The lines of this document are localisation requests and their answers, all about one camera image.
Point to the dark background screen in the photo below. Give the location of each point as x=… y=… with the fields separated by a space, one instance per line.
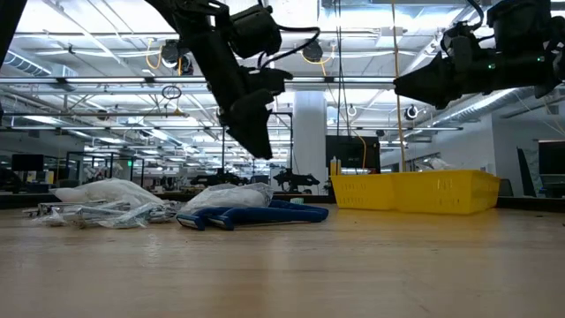
x=27 y=162

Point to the black aluminium table frame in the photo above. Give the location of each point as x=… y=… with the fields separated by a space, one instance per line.
x=13 y=201

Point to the black leaning panel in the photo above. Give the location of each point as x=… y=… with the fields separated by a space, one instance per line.
x=526 y=176

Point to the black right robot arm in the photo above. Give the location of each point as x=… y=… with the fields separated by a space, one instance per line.
x=529 y=44

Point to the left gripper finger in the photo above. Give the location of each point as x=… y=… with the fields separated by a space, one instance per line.
x=249 y=123
x=267 y=106

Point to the yellow bottle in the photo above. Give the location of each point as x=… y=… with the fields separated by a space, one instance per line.
x=333 y=167
x=339 y=168

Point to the white building column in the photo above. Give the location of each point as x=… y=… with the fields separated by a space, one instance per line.
x=309 y=146

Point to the small cotton ball bag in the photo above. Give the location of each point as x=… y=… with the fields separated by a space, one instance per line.
x=229 y=196

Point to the blue disposable razor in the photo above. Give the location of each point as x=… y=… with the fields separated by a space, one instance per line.
x=225 y=221
x=194 y=221

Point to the black monitor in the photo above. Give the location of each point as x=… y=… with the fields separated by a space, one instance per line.
x=552 y=156
x=353 y=152

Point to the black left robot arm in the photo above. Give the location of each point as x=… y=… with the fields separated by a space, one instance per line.
x=207 y=48

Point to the yellow plastic basket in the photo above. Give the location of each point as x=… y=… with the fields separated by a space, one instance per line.
x=362 y=192
x=446 y=192

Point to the blue white toothbrush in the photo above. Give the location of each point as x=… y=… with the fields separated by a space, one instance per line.
x=296 y=201

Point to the large cotton ball bag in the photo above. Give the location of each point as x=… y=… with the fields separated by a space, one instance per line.
x=110 y=190

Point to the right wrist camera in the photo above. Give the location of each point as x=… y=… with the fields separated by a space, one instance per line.
x=459 y=42

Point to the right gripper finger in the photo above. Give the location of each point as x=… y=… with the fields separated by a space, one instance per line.
x=437 y=99
x=428 y=75

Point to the black background robot arm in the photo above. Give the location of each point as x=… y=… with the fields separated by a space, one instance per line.
x=220 y=179
x=293 y=179

